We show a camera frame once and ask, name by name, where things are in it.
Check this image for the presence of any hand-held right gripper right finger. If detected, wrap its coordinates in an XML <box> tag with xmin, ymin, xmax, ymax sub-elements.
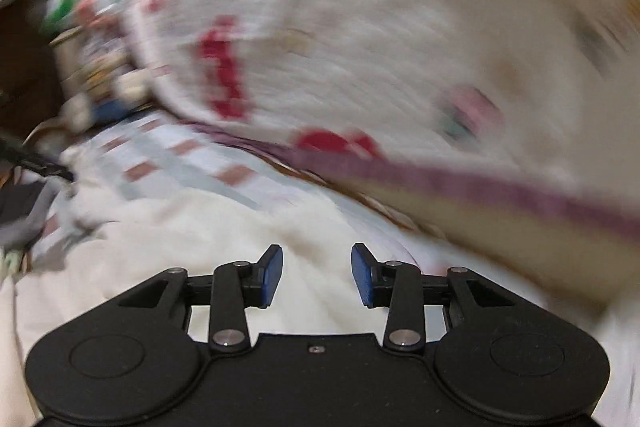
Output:
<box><xmin>351</xmin><ymin>243</ymin><xmax>516</xmax><ymax>354</ymax></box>

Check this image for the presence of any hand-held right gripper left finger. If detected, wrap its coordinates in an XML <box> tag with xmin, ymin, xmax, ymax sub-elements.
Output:
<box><xmin>117</xmin><ymin>244</ymin><xmax>284</xmax><ymax>354</ymax></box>

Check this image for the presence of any white fleece garment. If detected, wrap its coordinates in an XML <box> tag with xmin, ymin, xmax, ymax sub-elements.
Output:
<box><xmin>0</xmin><ymin>177</ymin><xmax>551</xmax><ymax>427</ymax></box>

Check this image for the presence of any dark wooden cabinet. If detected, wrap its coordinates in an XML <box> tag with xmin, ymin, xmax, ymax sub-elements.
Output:
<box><xmin>0</xmin><ymin>0</ymin><xmax>66</xmax><ymax>142</ymax></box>

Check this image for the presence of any grey rabbit plush toy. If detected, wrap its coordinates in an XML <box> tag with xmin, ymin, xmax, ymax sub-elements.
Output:
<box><xmin>60</xmin><ymin>0</ymin><xmax>151</xmax><ymax>128</ymax></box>

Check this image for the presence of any patterned floor mat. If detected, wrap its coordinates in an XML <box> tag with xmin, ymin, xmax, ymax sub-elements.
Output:
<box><xmin>20</xmin><ymin>109</ymin><xmax>401</xmax><ymax>268</ymax></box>

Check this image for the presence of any beige bed base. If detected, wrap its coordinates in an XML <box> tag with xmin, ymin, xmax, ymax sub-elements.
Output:
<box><xmin>320</xmin><ymin>172</ymin><xmax>640</xmax><ymax>323</ymax></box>

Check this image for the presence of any bear print quilt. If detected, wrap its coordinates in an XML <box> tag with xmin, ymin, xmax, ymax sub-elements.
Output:
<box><xmin>120</xmin><ymin>0</ymin><xmax>640</xmax><ymax>258</ymax></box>

